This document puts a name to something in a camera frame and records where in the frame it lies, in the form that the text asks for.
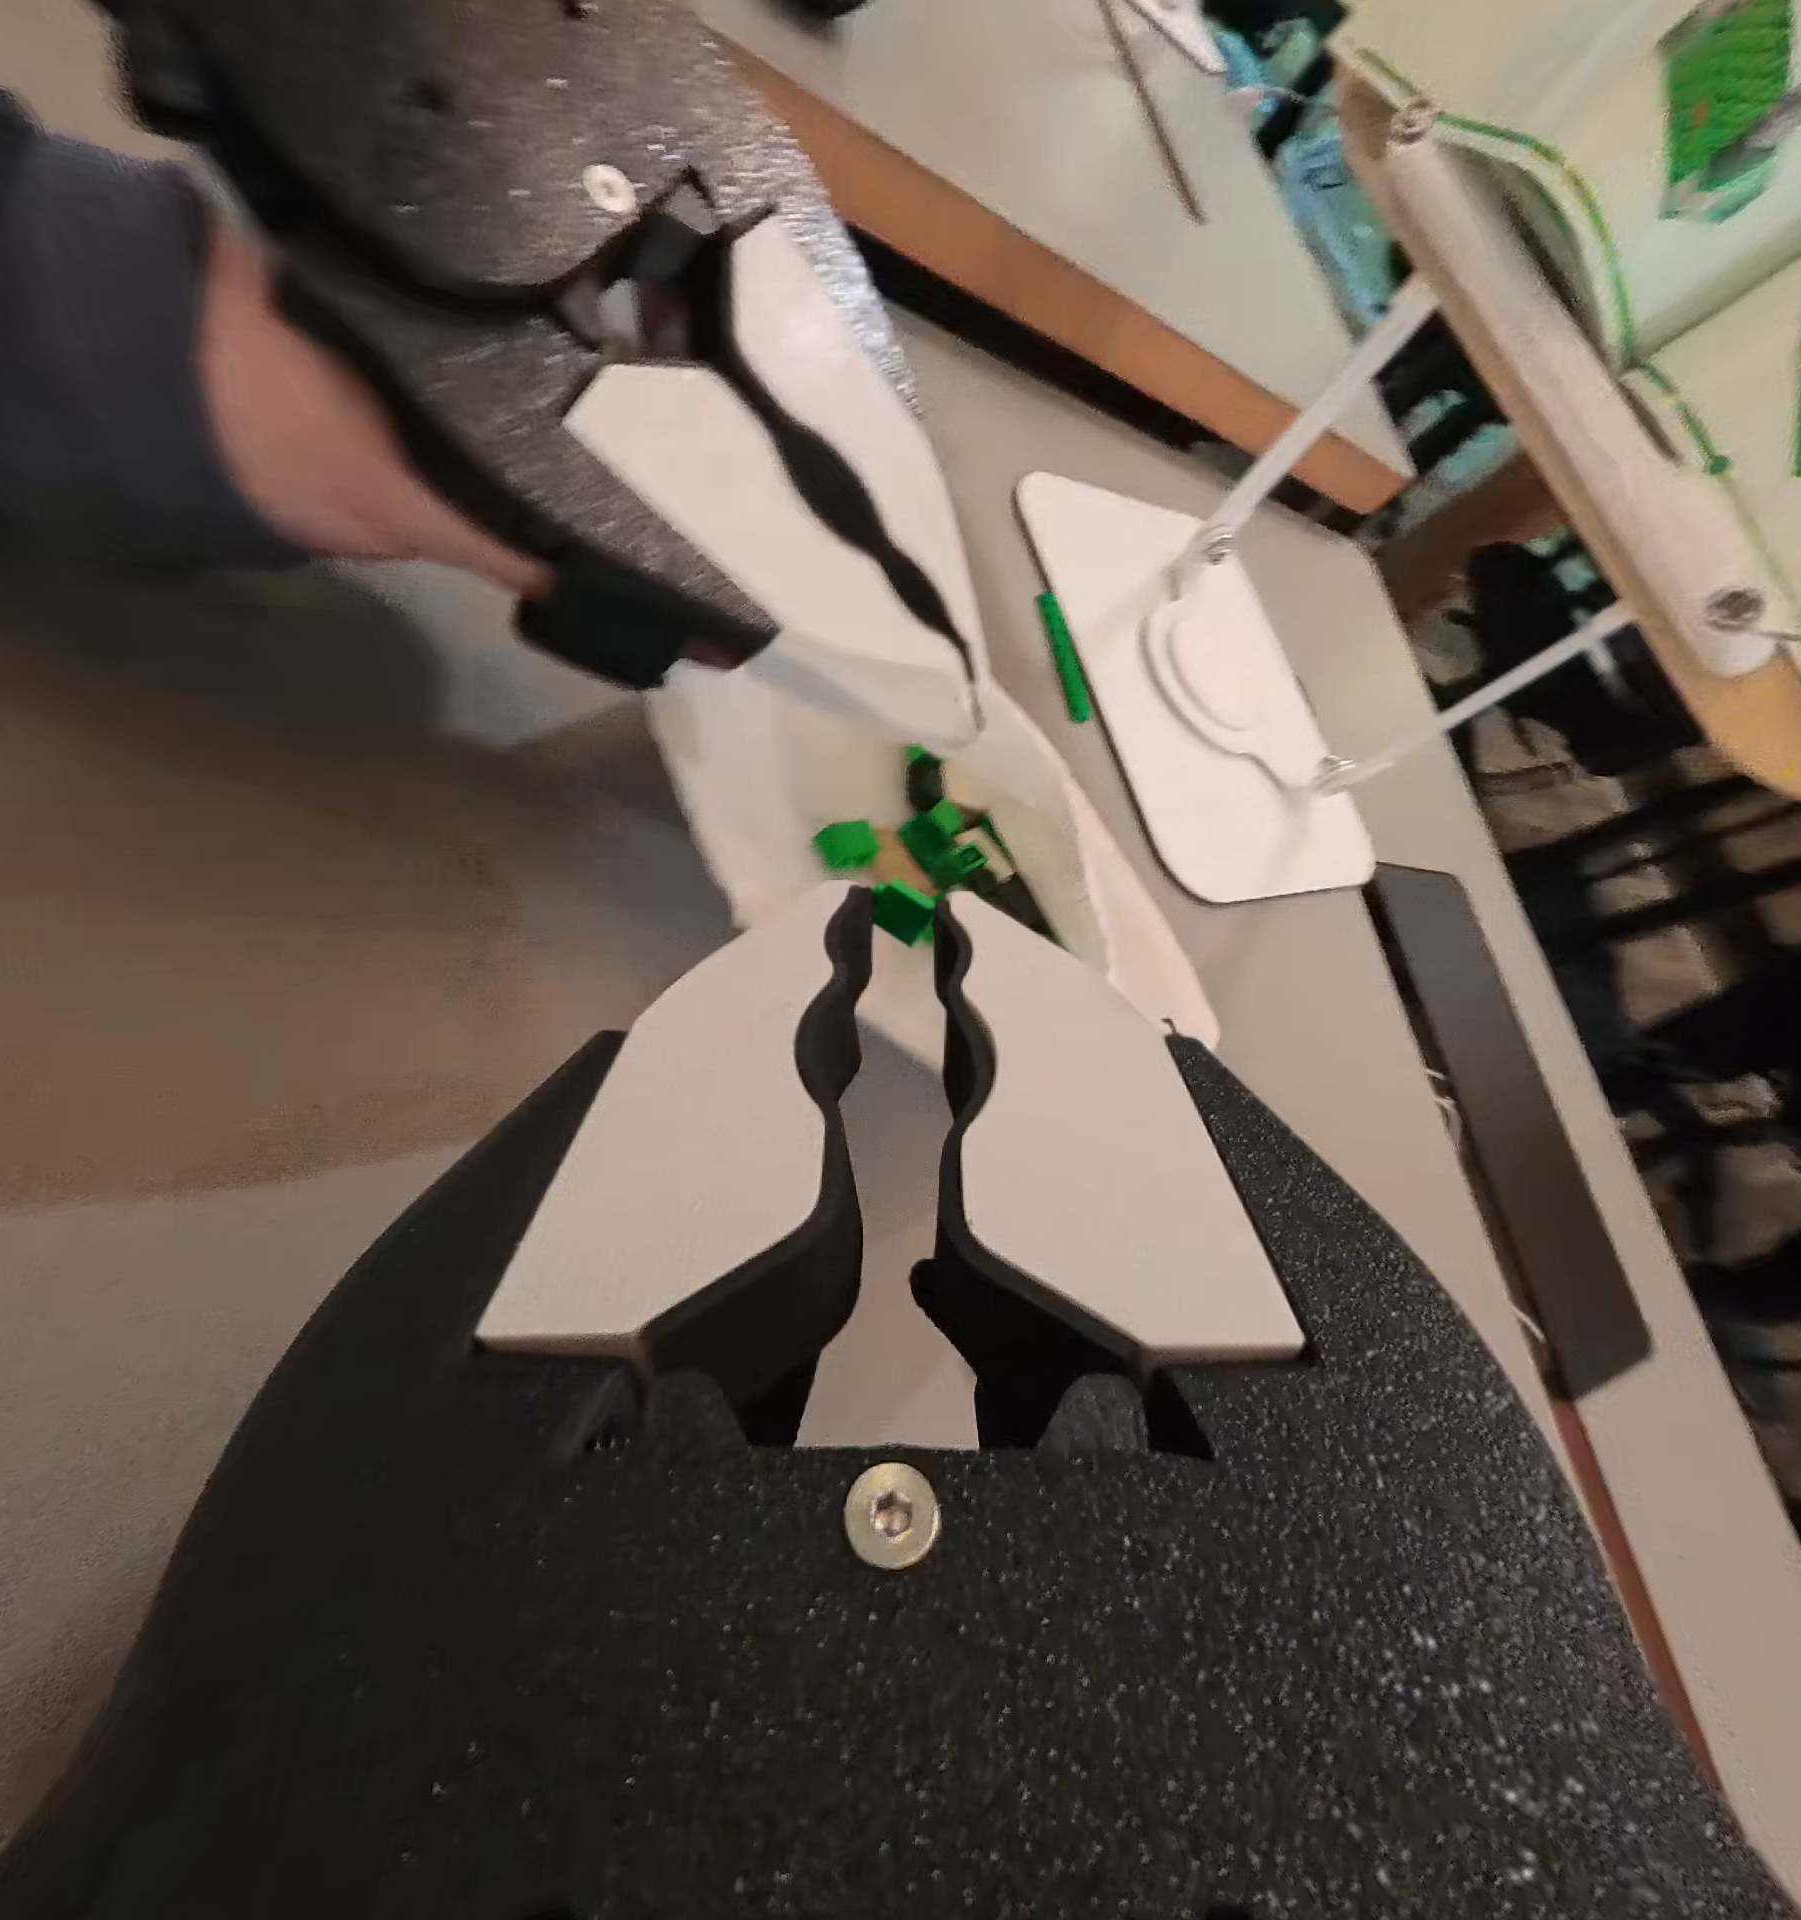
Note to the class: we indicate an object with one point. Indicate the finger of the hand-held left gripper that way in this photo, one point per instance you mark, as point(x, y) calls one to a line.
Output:
point(704, 482)
point(838, 392)

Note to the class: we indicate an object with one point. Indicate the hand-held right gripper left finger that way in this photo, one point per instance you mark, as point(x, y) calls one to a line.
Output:
point(661, 1184)

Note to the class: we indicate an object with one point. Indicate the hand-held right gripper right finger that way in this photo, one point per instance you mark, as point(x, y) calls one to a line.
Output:
point(1126, 1184)

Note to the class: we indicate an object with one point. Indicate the white paper bag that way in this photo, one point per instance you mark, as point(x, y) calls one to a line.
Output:
point(750, 808)

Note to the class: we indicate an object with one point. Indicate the pile of green bricks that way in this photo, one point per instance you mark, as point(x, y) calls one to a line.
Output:
point(931, 838)

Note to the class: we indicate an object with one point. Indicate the person's left forearm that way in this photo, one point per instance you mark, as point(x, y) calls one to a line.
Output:
point(60, 328)

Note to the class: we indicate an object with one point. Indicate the wood-edged grey desk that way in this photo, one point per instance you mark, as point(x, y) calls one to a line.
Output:
point(1065, 255)

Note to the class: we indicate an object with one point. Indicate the person's left hand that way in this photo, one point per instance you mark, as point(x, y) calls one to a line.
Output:
point(315, 452)

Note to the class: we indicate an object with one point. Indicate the narrow green plate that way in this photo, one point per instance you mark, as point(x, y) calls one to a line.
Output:
point(1062, 660)

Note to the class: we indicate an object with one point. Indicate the wooden and white book stand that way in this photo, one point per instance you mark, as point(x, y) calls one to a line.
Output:
point(1230, 780)

